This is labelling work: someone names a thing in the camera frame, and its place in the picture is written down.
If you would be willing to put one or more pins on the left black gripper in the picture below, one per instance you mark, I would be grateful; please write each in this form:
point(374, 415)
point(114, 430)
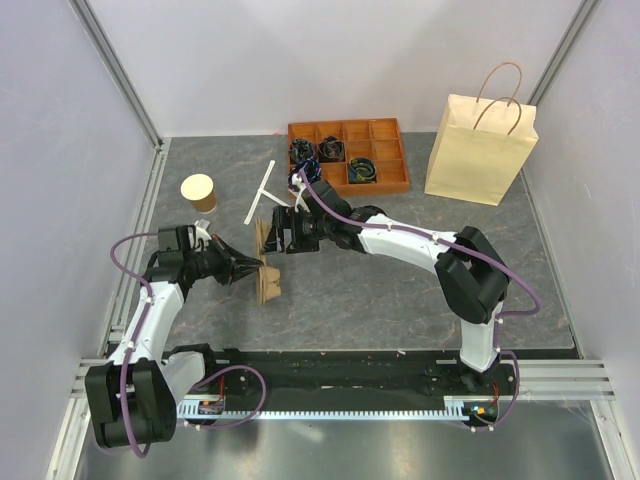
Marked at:
point(229, 261)

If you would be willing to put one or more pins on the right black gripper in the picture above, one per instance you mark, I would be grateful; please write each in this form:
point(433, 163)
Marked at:
point(287, 218)

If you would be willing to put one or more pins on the cardboard cup carrier tray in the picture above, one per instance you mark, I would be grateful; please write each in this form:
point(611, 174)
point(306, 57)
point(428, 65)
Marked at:
point(268, 284)

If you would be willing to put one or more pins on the white straw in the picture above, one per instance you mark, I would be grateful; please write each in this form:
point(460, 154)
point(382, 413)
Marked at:
point(273, 198)
point(257, 198)

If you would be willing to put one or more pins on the kraft paper bag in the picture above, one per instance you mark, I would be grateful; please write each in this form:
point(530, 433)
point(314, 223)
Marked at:
point(480, 147)

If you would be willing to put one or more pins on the black cup lid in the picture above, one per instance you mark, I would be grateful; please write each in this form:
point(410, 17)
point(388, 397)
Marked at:
point(368, 211)

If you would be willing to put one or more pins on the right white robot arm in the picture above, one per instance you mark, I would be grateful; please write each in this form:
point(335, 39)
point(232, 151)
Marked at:
point(465, 263)

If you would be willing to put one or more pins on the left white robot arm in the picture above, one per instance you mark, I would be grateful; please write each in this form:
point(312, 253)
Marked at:
point(133, 397)

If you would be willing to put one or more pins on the blue striped item in tray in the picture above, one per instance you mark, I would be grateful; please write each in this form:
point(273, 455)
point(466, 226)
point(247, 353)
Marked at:
point(310, 167)

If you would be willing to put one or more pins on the dark item in tray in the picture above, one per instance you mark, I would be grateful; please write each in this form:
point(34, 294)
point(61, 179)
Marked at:
point(301, 150)

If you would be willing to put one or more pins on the blue yellow item in tray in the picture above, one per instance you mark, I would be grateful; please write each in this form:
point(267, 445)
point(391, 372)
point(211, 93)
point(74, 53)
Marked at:
point(361, 170)

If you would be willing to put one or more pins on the orange compartment tray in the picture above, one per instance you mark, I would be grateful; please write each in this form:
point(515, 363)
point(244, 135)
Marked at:
point(378, 139)

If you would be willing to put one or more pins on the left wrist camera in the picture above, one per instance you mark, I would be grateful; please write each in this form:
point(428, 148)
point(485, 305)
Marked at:
point(200, 235)

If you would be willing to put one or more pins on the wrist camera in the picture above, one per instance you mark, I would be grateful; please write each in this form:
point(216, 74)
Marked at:
point(200, 235)
point(297, 187)

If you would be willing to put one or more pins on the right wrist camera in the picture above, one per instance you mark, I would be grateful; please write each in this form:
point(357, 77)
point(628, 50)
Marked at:
point(297, 187)

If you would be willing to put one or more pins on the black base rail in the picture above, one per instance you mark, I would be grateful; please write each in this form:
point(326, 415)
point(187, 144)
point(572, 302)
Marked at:
point(429, 372)

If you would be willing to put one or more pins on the grey cable duct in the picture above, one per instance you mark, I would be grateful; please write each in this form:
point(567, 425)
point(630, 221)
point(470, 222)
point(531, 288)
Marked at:
point(193, 410)

